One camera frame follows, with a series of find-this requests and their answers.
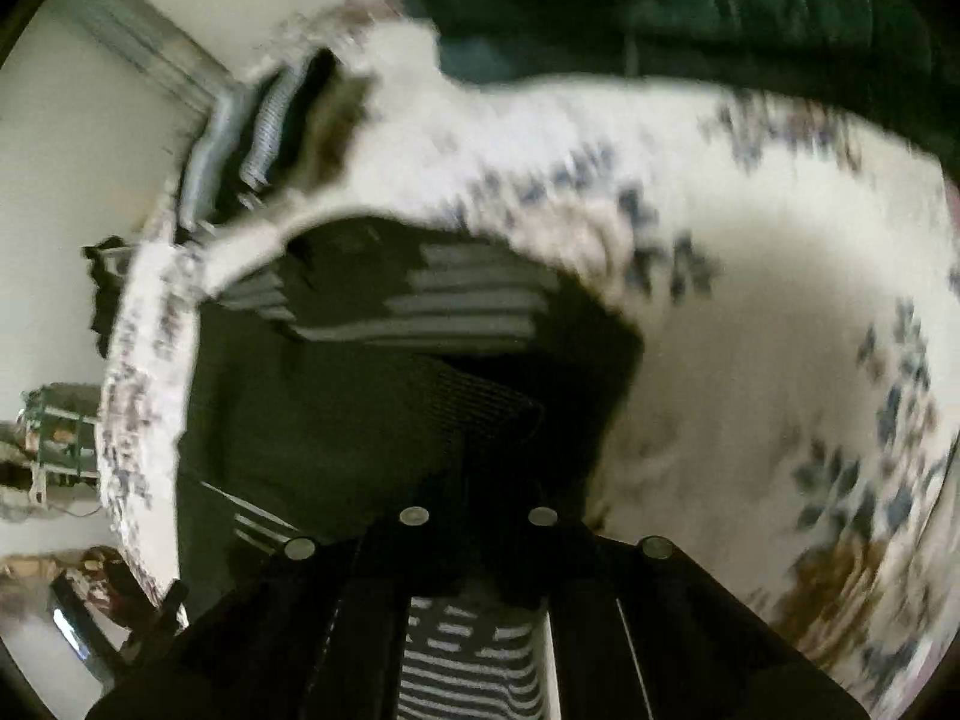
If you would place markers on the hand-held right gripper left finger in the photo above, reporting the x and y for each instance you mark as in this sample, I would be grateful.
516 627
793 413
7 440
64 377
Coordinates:
352 615

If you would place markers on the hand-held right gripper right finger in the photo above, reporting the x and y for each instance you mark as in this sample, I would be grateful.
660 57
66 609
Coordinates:
600 615

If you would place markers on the black striped garment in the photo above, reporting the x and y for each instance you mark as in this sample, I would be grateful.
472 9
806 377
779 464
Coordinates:
322 420

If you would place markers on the green rack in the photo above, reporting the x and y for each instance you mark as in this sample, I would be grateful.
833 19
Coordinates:
64 435

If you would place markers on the white floral bedsheet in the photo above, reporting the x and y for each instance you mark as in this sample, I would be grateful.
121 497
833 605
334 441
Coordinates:
750 300

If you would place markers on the black object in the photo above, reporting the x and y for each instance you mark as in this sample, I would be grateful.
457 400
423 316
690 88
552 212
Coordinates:
105 292

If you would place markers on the grey folded cloth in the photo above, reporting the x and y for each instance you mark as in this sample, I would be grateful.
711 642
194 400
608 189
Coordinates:
214 157

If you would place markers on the striped folded cloth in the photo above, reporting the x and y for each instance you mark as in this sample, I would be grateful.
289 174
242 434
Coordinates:
270 127

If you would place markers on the dark brown folded cloth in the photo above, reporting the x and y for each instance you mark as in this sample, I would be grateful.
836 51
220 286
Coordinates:
326 120

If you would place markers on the dark green blanket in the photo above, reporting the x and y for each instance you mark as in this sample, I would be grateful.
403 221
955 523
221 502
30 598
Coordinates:
675 7

